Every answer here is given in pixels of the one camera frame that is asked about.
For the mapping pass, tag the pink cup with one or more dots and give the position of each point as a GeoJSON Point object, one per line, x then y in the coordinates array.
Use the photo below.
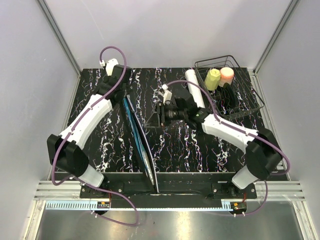
{"type": "Point", "coordinates": [226, 76]}

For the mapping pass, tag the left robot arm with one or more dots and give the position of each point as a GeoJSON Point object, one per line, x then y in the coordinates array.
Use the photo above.
{"type": "Point", "coordinates": [66, 149]}

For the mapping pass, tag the white shuttlecock tube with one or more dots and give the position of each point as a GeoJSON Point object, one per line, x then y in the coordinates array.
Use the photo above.
{"type": "Point", "coordinates": [193, 87]}

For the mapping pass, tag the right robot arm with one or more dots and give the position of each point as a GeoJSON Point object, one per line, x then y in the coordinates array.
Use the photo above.
{"type": "Point", "coordinates": [260, 147]}

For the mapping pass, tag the black bowl in basket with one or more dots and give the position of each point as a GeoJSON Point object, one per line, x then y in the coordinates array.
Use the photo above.
{"type": "Point", "coordinates": [227, 98]}

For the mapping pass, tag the yellow-green cup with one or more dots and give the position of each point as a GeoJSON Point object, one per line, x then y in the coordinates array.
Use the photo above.
{"type": "Point", "coordinates": [212, 79]}

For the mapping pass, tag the blue racket bag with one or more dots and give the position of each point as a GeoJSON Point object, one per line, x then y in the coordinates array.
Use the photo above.
{"type": "Point", "coordinates": [144, 154]}

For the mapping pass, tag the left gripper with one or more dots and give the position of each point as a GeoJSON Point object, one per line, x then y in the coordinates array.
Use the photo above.
{"type": "Point", "coordinates": [128, 88]}

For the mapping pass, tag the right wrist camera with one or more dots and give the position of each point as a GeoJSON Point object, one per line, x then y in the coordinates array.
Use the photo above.
{"type": "Point", "coordinates": [165, 93]}

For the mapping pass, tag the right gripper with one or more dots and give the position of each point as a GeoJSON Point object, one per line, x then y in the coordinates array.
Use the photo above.
{"type": "Point", "coordinates": [153, 121]}

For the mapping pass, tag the black wire basket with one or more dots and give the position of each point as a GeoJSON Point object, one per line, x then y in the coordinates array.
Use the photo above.
{"type": "Point", "coordinates": [236, 100]}

